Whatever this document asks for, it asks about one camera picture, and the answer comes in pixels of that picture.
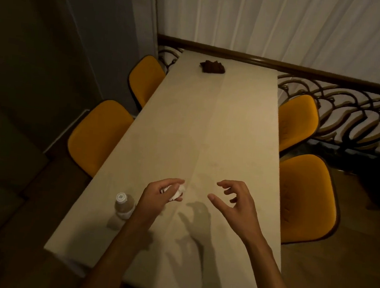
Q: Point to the person's right hand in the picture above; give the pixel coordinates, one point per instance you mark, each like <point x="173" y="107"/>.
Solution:
<point x="241" y="216"/>

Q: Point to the person's left hand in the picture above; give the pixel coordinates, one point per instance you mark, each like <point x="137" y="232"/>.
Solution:
<point x="152" y="203"/>

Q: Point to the white tissues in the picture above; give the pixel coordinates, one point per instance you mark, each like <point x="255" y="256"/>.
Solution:
<point x="178" y="192"/>

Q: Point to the plastic drink bottle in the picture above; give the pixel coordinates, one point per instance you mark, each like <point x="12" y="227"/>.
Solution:
<point x="124" y="206"/>

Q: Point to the yellow dining chair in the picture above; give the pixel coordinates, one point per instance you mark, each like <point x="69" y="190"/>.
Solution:
<point x="98" y="135"/>
<point x="306" y="200"/>
<point x="296" y="122"/>
<point x="146" y="79"/>

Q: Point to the person's left forearm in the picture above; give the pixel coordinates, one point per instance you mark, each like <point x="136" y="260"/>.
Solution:
<point x="111" y="263"/>

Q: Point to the person's right forearm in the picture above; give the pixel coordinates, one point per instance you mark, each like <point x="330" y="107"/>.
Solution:
<point x="273" y="281"/>

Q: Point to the beige cloth-covered table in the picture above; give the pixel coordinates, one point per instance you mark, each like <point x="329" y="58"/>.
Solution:
<point x="211" y="134"/>

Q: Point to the brown tissue pouch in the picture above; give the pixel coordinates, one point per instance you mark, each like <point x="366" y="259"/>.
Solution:
<point x="212" y="67"/>

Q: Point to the white sheer curtain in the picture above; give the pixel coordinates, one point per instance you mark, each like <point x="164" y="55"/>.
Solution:
<point x="292" y="24"/>

